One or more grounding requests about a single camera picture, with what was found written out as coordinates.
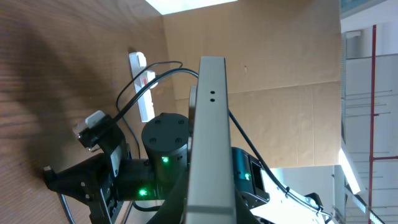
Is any white power strip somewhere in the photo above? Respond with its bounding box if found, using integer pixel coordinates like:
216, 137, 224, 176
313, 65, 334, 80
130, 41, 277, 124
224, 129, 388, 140
129, 52, 155, 123

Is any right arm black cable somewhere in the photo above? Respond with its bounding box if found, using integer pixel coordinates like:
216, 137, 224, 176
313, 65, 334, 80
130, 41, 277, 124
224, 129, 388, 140
111, 67, 333, 218

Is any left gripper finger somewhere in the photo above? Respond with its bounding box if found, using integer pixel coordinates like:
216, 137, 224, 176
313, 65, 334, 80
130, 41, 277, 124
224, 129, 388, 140
147, 171, 188, 224

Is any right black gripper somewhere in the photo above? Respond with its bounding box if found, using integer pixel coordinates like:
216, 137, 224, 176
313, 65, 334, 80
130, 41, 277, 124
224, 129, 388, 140
43, 136, 149, 223

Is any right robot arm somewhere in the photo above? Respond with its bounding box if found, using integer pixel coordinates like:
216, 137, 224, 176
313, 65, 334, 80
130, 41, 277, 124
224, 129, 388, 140
44, 111, 331, 223

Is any white USB charger plug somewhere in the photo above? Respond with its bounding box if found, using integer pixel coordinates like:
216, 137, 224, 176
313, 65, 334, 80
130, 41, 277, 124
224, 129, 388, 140
139, 70, 156, 87

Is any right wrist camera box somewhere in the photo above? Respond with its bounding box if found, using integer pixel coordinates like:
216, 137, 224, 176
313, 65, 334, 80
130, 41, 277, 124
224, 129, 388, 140
72, 110, 106, 139

